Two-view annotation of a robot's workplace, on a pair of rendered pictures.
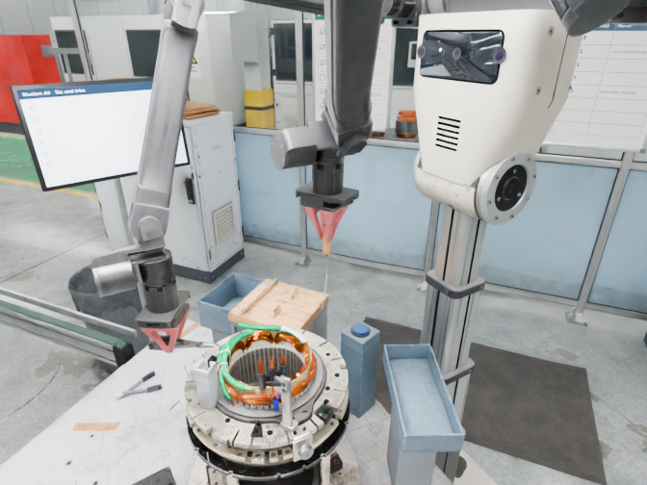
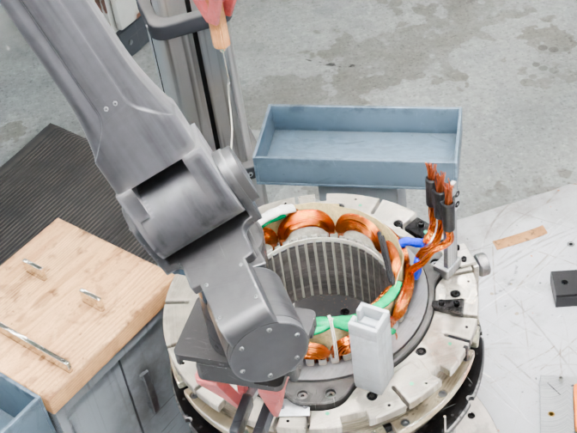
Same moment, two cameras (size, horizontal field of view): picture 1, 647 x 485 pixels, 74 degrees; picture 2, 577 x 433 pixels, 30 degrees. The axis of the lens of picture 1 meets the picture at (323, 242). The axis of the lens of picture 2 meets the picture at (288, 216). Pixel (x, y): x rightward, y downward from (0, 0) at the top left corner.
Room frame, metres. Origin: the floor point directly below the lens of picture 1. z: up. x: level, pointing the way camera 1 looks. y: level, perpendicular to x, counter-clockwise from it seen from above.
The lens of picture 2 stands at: (0.44, 0.83, 1.90)
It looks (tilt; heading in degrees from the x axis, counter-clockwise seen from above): 43 degrees down; 287
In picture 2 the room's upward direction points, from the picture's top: 9 degrees counter-clockwise
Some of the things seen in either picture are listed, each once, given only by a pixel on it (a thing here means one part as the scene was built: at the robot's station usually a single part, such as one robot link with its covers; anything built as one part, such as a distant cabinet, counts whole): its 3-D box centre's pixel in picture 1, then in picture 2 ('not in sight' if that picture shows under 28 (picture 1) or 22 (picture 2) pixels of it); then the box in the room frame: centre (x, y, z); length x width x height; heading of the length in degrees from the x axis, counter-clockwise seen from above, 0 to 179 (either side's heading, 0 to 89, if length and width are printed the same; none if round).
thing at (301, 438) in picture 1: (300, 444); (464, 271); (0.51, 0.04, 1.07); 0.04 x 0.02 x 0.05; 117
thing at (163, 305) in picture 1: (162, 295); (241, 316); (0.66, 0.30, 1.27); 0.10 x 0.07 x 0.07; 175
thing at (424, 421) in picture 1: (412, 433); (365, 216); (0.65, -0.19, 0.92); 0.25 x 0.11 x 0.28; 1
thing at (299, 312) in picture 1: (280, 307); (56, 307); (0.94, 0.12, 1.05); 0.20 x 0.19 x 0.02; 65
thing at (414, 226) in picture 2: (324, 413); (420, 230); (0.56, 0.00, 1.09); 0.03 x 0.02 x 0.02; 146
